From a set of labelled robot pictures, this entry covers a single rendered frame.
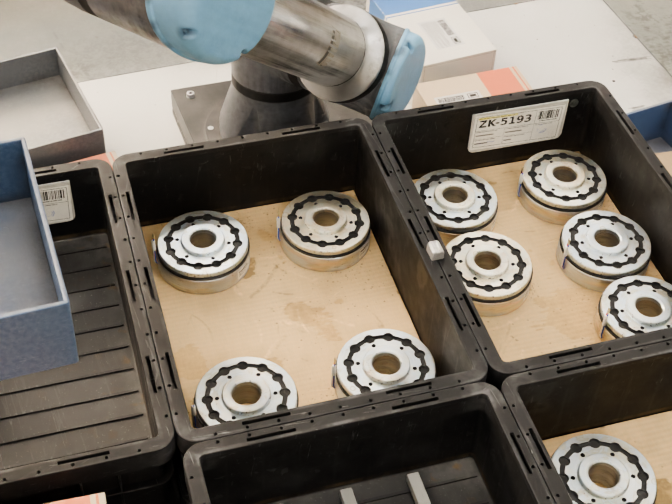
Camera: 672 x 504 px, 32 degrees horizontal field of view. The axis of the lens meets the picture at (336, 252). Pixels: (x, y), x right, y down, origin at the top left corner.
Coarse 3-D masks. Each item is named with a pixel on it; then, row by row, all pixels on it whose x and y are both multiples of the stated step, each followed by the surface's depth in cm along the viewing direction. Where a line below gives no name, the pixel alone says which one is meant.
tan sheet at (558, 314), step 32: (512, 192) 142; (512, 224) 138; (544, 224) 138; (544, 256) 135; (544, 288) 131; (576, 288) 131; (512, 320) 128; (544, 320) 128; (576, 320) 128; (512, 352) 124; (544, 352) 125
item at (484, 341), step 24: (504, 96) 139; (528, 96) 139; (552, 96) 140; (600, 96) 140; (384, 120) 135; (408, 120) 136; (624, 120) 137; (384, 144) 132; (408, 192) 127; (432, 240) 122; (456, 288) 117; (480, 336) 113; (648, 336) 113; (528, 360) 111; (552, 360) 111; (576, 360) 111
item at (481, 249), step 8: (472, 248) 130; (480, 248) 130; (488, 248) 130; (496, 248) 130; (472, 256) 129; (496, 256) 130; (504, 256) 129; (472, 264) 128; (504, 264) 128; (472, 272) 128; (480, 272) 127; (488, 272) 127; (496, 272) 127; (504, 272) 128
